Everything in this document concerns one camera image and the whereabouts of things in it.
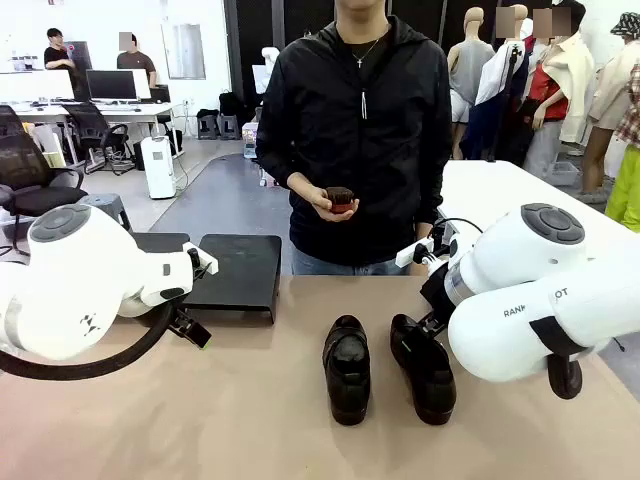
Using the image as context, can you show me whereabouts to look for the white air purifier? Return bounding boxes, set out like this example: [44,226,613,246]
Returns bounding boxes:
[140,135,177,200]

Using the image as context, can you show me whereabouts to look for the person's right forearm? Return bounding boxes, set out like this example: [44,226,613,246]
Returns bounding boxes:
[257,139,301,191]

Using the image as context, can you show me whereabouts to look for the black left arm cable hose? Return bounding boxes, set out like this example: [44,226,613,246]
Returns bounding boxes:
[0,299,176,381]

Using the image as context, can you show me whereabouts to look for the red shoe brush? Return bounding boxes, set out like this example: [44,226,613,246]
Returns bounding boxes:
[324,186,356,215]

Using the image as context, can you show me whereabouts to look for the white side table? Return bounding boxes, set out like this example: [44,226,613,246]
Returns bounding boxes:
[434,159,640,261]

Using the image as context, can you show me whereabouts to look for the small grey stool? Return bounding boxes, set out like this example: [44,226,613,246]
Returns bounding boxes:
[197,114,221,140]
[218,113,241,140]

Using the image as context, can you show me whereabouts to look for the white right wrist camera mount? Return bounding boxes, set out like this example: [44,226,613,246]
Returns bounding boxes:
[395,237,451,269]

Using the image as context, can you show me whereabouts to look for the silver cross necklace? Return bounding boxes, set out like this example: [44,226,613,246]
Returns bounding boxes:
[348,29,382,69]

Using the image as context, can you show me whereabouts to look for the white wall board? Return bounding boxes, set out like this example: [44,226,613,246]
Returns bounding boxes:
[160,22,206,80]

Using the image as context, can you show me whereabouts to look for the background person brown shirt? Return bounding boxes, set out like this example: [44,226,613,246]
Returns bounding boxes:
[116,32,158,86]

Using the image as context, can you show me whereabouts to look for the mannequin in white navy jacket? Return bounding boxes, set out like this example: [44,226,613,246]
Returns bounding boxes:
[459,4,532,162]

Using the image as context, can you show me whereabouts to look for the black shoe with grey stuffing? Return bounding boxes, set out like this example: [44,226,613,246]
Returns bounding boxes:
[323,314,372,426]

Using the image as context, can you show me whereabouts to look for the black mesh office chair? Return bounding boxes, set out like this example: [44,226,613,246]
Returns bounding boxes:
[0,104,89,259]

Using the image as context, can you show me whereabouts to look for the grey plastic stool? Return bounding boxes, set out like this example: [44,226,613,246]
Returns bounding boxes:
[79,193,132,234]

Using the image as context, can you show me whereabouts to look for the white office desk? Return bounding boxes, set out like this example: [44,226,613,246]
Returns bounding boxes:
[0,98,176,127]

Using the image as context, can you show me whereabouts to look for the black rack right tray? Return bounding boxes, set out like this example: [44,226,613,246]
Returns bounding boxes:
[182,234,283,325]

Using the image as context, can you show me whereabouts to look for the blue jeans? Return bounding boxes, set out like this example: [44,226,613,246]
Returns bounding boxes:
[291,244,414,276]

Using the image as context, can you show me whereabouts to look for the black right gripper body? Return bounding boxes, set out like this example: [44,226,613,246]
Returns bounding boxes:
[418,260,462,321]

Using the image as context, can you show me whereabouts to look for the black buckle strap shoe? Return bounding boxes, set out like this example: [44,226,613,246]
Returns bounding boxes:
[389,313,457,426]

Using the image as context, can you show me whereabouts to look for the black computer monitor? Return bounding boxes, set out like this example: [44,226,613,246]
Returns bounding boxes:
[85,69,139,101]

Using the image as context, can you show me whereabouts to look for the mannequin with bucket hat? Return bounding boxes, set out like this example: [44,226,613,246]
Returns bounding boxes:
[582,12,640,196]

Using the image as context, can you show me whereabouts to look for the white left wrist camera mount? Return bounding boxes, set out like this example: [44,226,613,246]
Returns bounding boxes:
[182,242,220,277]

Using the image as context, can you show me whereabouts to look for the neon yellow trousers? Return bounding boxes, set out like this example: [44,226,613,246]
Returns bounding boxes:
[604,144,640,234]

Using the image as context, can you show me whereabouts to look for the storage cart with boxes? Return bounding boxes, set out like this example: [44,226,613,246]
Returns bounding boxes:
[241,122,261,160]

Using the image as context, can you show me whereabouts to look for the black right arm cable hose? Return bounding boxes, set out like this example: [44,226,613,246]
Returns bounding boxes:
[547,349,584,400]

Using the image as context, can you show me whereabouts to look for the mannequin in grey tank top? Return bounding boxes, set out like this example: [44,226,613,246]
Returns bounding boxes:
[447,6,497,161]

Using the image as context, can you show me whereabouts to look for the grey plastic basket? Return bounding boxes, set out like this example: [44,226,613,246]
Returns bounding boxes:
[547,160,581,187]

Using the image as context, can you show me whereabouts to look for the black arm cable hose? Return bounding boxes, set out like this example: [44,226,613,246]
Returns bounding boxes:
[547,349,584,400]
[0,299,176,381]

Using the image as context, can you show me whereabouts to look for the person's left forearm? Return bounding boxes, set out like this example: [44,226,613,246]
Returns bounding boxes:
[414,149,451,226]

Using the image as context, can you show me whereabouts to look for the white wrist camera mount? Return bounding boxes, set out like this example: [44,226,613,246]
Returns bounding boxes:
[395,237,451,269]
[182,242,220,277]

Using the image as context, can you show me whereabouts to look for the person in black jacket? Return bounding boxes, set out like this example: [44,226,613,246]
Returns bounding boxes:
[254,14,454,266]

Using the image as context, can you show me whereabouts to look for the white desk partition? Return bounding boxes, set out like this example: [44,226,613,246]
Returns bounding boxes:
[0,68,76,101]

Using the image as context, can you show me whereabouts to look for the background person black shirt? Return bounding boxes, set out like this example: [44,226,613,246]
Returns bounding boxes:
[43,28,76,71]

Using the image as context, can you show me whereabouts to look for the person's right hand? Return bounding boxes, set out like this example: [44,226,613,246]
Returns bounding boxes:
[287,172,357,222]

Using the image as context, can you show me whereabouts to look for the black backpack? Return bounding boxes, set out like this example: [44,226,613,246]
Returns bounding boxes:
[218,91,245,117]

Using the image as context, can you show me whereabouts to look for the black metal shoe stand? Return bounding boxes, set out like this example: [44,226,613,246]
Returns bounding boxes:
[130,232,192,254]

